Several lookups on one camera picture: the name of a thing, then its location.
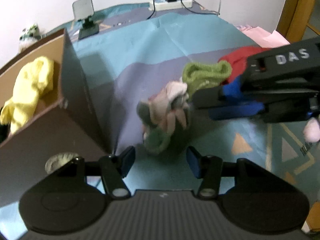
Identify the pink folded cloth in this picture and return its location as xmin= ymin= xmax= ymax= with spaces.
xmin=236 ymin=25 xmax=290 ymax=48

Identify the brown cardboard box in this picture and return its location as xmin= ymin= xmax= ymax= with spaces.
xmin=1 ymin=29 xmax=108 ymax=206

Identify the pink grey sock bundle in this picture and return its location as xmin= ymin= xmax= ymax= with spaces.
xmin=136 ymin=81 xmax=191 ymax=155

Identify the green sock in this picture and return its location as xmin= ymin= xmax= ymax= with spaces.
xmin=182 ymin=61 xmax=232 ymax=98

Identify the panda plush toy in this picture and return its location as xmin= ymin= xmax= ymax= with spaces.
xmin=18 ymin=23 xmax=42 ymax=53

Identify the black charger cable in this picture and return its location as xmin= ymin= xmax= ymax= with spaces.
xmin=146 ymin=0 xmax=221 ymax=21

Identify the yellow fluffy towel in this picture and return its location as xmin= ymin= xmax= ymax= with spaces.
xmin=1 ymin=56 xmax=54 ymax=135

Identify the white power strip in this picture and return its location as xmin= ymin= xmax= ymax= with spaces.
xmin=149 ymin=0 xmax=193 ymax=11

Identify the phone stand with mirror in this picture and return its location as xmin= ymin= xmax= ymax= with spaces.
xmin=72 ymin=0 xmax=99 ymax=40

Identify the red cloth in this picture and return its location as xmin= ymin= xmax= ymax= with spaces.
xmin=218 ymin=46 xmax=270 ymax=85

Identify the wooden glass door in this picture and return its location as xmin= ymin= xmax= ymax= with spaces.
xmin=276 ymin=0 xmax=319 ymax=43

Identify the blue patterned bedsheet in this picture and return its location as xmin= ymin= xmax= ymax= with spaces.
xmin=0 ymin=0 xmax=320 ymax=240

